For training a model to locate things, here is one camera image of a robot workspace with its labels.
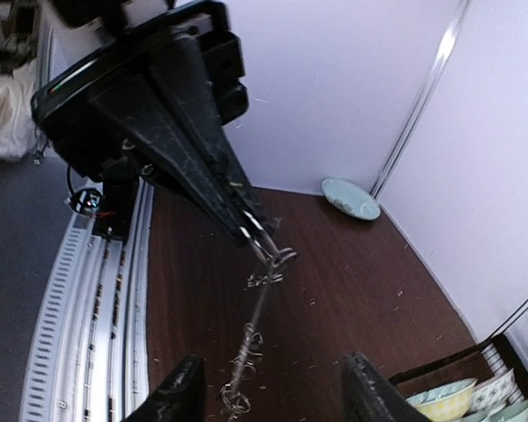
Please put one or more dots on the light blue floral plate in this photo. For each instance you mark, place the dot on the light blue floral plate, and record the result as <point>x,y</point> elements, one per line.
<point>350,199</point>

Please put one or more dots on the beige blue patterned bowl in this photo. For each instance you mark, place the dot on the beige blue patterned bowl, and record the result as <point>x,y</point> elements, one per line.
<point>447,402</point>

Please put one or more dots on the left aluminium frame post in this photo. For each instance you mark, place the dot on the left aluminium frame post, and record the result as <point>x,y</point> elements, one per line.
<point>424,94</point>

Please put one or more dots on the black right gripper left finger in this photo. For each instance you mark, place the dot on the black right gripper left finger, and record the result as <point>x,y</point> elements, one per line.
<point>180,397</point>

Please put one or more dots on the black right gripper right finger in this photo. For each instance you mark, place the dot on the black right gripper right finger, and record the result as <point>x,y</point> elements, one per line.
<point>367,396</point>

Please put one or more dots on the black wire dish rack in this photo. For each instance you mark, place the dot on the black wire dish rack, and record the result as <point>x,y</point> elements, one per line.
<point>506,348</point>

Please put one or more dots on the white blue patterned bowl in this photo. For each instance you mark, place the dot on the white blue patterned bowl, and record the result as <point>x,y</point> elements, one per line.
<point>491,395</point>

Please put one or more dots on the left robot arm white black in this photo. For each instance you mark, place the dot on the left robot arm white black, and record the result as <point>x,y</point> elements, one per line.
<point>152,105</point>

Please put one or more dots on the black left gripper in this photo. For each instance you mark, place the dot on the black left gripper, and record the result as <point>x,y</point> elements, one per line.
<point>152,103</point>

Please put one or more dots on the aluminium front rail base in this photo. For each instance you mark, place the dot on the aluminium front rail base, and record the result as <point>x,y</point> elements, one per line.
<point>88,359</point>

